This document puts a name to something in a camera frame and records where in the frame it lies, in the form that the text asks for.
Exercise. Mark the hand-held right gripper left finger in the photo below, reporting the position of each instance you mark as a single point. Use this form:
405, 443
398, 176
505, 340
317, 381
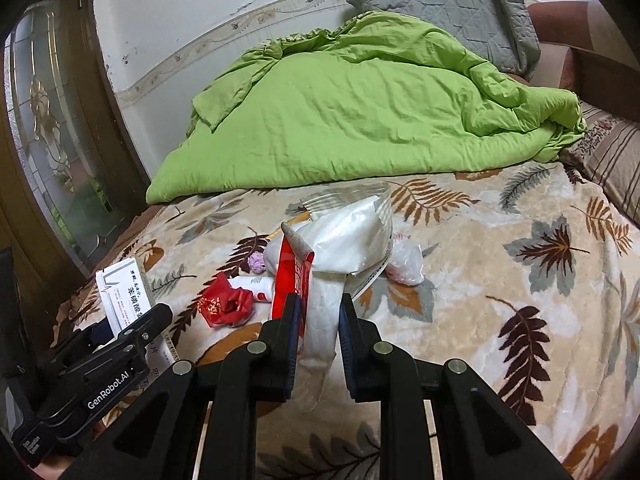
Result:
293, 325

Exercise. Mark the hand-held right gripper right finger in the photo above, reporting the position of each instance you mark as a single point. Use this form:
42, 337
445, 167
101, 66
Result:
345, 325

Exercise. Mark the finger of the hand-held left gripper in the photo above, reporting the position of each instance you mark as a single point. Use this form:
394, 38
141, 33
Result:
150, 322

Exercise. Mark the red and white plastic wrapper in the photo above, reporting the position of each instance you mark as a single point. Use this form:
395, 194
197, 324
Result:
320, 310

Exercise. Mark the white medicine box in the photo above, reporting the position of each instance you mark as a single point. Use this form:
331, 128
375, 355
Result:
122, 290

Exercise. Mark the white tube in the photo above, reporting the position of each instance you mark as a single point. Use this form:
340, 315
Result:
255, 287

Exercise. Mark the red plastic bag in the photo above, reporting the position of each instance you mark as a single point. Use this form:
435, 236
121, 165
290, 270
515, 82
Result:
225, 305

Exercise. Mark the purple paper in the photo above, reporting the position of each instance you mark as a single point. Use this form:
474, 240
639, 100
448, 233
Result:
257, 262

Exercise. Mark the small white plastic bag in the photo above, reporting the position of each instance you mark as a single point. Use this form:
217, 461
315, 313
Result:
407, 262

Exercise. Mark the clear plastic package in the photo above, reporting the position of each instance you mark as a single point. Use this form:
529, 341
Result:
387, 220

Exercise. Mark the flat white printed carton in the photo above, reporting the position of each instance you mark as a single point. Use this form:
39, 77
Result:
160, 355

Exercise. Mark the leaf-print blanket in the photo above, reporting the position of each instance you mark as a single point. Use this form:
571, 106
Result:
500, 270

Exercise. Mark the green quilt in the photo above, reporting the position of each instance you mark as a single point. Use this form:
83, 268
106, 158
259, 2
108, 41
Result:
350, 110

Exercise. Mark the wooden door with patterned glass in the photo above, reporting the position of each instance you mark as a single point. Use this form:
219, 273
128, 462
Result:
50, 110

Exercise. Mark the striped brown pillow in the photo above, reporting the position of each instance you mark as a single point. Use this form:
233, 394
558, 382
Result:
610, 150

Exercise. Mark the grey quilted blanket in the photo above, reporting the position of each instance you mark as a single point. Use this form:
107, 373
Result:
450, 15

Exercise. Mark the brown upholstered headboard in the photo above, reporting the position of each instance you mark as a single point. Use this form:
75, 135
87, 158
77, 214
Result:
600, 80

